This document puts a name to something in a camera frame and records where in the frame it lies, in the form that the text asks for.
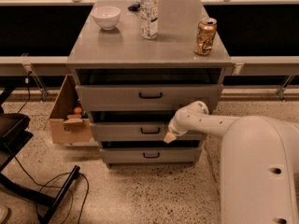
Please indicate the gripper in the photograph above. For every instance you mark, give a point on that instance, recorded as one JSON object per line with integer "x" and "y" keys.
{"x": 176, "y": 131}

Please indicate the grey drawer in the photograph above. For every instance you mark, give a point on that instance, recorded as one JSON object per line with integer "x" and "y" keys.
{"x": 121, "y": 152}
{"x": 108, "y": 126}
{"x": 146, "y": 97}

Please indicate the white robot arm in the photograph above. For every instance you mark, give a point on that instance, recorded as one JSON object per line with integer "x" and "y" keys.
{"x": 259, "y": 159}

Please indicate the grey bottom drawer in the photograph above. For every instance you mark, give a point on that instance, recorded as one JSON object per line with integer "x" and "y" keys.
{"x": 121, "y": 152}

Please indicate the grey drawer cabinet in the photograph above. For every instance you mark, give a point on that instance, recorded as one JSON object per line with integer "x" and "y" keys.
{"x": 123, "y": 57}

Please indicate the grey top drawer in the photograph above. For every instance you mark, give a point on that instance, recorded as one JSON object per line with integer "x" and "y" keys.
{"x": 146, "y": 97}

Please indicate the orange fruit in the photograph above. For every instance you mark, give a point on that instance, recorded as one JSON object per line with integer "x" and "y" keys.
{"x": 77, "y": 110}

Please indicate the cardboard box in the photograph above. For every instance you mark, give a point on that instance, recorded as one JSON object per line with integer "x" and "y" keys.
{"x": 66, "y": 127}

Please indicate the crushed gold soda can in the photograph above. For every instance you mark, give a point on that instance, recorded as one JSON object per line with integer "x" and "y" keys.
{"x": 206, "y": 31}

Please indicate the small dark blue object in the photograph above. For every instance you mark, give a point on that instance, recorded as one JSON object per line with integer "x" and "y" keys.
{"x": 134, "y": 7}

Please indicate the white ceramic bowl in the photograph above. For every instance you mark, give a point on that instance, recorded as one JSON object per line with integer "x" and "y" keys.
{"x": 106, "y": 17}

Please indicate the clear plastic water bottle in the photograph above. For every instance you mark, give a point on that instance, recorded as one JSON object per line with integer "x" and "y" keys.
{"x": 149, "y": 18}

